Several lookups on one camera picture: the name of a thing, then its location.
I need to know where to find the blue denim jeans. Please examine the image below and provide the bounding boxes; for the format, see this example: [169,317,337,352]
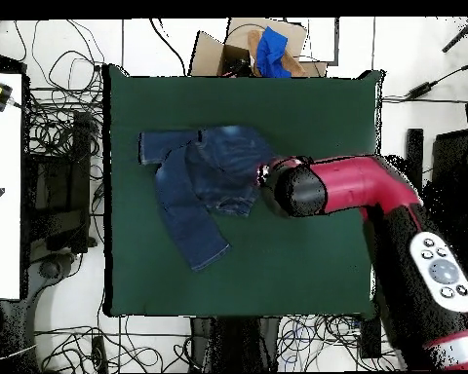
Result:
[136,125,277,273]

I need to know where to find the black flat panel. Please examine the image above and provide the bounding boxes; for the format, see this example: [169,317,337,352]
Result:
[428,128,468,235]

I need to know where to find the dark green table cloth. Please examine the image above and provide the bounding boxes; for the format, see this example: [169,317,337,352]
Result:
[102,63,384,318]

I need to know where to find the bright blue cloth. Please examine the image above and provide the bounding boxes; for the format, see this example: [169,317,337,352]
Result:
[254,25,293,78]

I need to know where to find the brown cardboard box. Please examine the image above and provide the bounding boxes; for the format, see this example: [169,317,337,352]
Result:
[188,17,329,78]

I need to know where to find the black upright bar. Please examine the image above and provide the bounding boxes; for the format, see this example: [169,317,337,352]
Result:
[404,128,425,184]

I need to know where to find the black rectangular box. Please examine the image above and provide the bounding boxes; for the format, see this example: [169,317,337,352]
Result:
[358,317,382,359]

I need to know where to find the black equipment stand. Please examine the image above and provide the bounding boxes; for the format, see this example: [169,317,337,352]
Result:
[25,110,97,254]

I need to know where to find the grey swivel chair base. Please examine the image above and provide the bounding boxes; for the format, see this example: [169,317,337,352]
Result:
[24,250,81,313]

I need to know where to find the black rod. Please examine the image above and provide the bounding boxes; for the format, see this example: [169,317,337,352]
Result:
[441,17,468,54]

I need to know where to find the black power strip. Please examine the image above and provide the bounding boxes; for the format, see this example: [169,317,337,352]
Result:
[90,334,109,373]

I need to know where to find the white side table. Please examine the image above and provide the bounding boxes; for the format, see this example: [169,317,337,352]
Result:
[0,72,23,300]

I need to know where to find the black cable bundle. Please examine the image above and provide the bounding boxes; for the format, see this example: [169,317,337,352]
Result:
[14,19,106,159]
[34,314,194,373]
[276,313,362,371]

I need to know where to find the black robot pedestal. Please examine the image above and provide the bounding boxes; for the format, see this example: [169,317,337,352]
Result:
[189,316,282,373]

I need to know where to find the black power adapter cable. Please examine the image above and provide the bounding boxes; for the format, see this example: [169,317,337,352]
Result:
[381,57,468,104]

